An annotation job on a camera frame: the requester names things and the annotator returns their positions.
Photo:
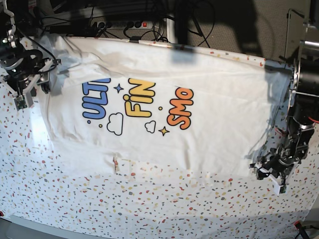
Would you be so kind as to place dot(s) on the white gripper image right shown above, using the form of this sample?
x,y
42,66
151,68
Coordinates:
x,y
272,166

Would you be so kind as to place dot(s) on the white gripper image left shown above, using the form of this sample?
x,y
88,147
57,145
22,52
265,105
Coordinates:
x,y
26,84

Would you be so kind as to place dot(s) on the white printed T-shirt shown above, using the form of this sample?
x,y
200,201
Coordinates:
x,y
162,107

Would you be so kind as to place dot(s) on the silver robot arm image right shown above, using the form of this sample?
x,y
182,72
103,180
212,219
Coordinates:
x,y
303,110

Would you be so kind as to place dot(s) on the red clamp bottom right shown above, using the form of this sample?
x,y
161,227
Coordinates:
x,y
301,231

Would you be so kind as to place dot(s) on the white power strip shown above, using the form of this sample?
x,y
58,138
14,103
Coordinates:
x,y
123,24

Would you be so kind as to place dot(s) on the terrazzo pattern tablecloth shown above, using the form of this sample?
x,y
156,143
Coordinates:
x,y
152,141

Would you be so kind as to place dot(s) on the black table clamp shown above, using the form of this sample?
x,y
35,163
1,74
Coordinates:
x,y
134,39

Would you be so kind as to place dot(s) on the green wrist camera image right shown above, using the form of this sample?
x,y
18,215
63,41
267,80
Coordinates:
x,y
282,189

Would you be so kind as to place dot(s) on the green wrist camera image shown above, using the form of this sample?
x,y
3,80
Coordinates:
x,y
282,189
20,102

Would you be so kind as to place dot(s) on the green wrist camera image left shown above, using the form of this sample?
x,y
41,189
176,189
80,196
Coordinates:
x,y
20,102

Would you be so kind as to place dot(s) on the black camera stand pole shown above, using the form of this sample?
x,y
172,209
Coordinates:
x,y
181,14

